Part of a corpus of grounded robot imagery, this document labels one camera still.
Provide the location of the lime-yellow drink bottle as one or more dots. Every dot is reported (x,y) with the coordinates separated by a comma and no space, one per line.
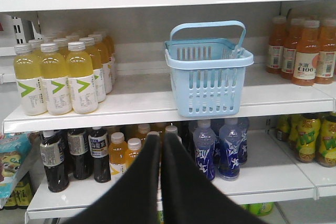
(28,79)
(81,80)
(54,76)

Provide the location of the blue sports bottle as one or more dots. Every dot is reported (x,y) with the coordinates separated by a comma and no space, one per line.
(230,136)
(204,140)

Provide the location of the dark tea bottle right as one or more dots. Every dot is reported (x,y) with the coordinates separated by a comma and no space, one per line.
(98,142)

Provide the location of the front middle lime-yellow drink bottle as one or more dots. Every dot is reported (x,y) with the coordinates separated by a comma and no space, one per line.
(54,76)

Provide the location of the orange vitamin drink bottle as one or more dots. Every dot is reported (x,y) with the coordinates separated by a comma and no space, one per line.
(134,148)
(117,156)

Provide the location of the orange vitamin drink bottle front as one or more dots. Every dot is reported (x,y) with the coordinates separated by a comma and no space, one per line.
(134,148)

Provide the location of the front left lime-yellow drink bottle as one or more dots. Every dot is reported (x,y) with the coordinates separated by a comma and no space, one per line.
(28,79)

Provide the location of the dark tea bottle middle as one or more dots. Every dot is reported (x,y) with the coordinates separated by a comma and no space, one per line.
(80,153)

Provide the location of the front right lime-yellow drink bottle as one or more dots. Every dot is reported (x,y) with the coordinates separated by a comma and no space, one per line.
(81,80)

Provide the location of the right C100 orange bottle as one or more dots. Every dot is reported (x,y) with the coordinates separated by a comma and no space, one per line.
(326,60)

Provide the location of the white metal shelving unit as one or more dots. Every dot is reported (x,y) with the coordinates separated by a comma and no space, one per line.
(303,193)

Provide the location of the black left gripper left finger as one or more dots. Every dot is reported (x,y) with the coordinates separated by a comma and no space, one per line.
(133,198)

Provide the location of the light blue plastic basket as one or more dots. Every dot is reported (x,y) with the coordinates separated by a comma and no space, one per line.
(207,74)

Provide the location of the C100 orange juice bottle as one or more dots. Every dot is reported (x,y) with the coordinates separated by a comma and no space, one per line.
(307,53)

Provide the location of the front right blue sports bottle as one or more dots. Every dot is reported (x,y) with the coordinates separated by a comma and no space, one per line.
(230,136)

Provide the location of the yellow lemon tea bottle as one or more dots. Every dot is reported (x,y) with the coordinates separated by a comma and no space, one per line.
(308,131)
(325,154)

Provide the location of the front left blue sports bottle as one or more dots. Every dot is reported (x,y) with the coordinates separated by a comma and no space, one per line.
(204,140)

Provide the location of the orange vitamin drink bottle left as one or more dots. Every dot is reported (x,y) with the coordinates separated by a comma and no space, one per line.
(117,156)

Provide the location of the dark tea bottle left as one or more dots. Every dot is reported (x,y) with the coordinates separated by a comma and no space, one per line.
(52,155)

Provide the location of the barcode-side orange juice bottle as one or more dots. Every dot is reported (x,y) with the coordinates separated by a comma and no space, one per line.
(290,46)

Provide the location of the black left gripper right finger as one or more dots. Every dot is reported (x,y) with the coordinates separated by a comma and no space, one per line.
(188,196)

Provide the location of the dark tea bottle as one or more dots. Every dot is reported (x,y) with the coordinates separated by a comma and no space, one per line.
(52,155)
(80,153)
(98,142)

